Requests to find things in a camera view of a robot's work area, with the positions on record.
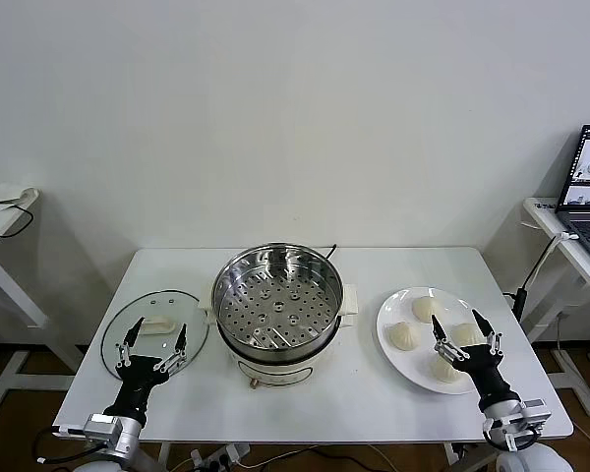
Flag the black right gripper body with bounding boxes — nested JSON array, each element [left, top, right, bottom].
[[459, 343, 518, 413]]

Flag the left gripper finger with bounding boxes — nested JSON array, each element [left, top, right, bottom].
[[152, 322, 189, 374], [113, 316, 146, 369]]

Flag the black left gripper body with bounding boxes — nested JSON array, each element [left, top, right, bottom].
[[101, 353, 171, 424]]

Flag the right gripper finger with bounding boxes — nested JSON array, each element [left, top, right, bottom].
[[430, 314, 468, 365], [471, 308, 503, 356]]

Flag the white steamed baozi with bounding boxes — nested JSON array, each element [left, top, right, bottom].
[[411, 296, 442, 325], [384, 322, 419, 353], [449, 322, 483, 346], [425, 353, 468, 385]]

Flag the round glass pot lid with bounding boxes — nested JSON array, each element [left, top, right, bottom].
[[100, 289, 210, 384]]

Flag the perforated stainless steamer basket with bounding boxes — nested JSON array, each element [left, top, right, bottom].
[[210, 241, 344, 351]]

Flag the round white plate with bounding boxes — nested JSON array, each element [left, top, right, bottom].
[[376, 286, 501, 395]]

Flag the cream electric cooking pot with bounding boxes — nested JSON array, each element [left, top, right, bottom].
[[196, 282, 360, 389]]

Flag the white power strip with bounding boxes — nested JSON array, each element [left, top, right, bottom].
[[189, 442, 252, 468]]

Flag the white side table with laptop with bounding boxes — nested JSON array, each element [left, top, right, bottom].
[[520, 196, 590, 419]]

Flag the laptop charger cable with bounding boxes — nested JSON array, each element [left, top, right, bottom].
[[501, 230, 579, 321]]

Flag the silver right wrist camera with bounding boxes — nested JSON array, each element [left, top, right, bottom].
[[501, 397, 552, 451]]

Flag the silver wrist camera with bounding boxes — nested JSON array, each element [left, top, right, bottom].
[[52, 413, 124, 446], [501, 397, 552, 451]]

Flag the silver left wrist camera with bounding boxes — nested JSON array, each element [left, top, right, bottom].
[[52, 413, 124, 446]]

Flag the thin black cable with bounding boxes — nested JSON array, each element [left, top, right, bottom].
[[0, 202, 34, 240]]

